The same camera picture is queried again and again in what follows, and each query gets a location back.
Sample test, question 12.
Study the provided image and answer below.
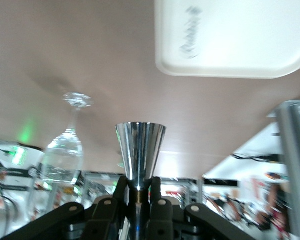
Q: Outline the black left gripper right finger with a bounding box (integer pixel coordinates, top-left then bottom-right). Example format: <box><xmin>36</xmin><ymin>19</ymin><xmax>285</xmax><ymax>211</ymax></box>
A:
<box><xmin>149</xmin><ymin>176</ymin><xmax>256</xmax><ymax>240</ymax></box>

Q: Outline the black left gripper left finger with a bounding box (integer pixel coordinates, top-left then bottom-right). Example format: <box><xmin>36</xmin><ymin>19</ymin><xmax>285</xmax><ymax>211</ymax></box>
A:
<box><xmin>0</xmin><ymin>175</ymin><xmax>130</xmax><ymax>240</ymax></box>

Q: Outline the silver metal jigger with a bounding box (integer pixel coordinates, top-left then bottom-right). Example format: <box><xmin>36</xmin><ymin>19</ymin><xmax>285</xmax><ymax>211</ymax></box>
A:
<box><xmin>114</xmin><ymin>121</ymin><xmax>168</xmax><ymax>240</ymax></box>

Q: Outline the clear wine glass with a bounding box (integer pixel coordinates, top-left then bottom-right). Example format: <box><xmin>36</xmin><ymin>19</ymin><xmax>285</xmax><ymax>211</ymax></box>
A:
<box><xmin>41</xmin><ymin>91</ymin><xmax>95</xmax><ymax>186</ymax></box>

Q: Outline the brown table cloth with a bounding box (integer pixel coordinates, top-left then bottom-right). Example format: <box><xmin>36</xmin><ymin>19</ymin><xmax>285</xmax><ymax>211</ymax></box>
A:
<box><xmin>0</xmin><ymin>0</ymin><xmax>300</xmax><ymax>181</ymax></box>

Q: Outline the beige rabbit print tray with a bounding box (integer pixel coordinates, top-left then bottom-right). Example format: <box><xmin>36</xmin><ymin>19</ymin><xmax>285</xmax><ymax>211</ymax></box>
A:
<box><xmin>154</xmin><ymin>0</ymin><xmax>300</xmax><ymax>80</ymax></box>

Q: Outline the aluminium frame post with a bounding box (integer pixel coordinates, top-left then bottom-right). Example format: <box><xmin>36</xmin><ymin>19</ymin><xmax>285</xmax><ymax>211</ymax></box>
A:
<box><xmin>266</xmin><ymin>99</ymin><xmax>300</xmax><ymax>240</ymax></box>

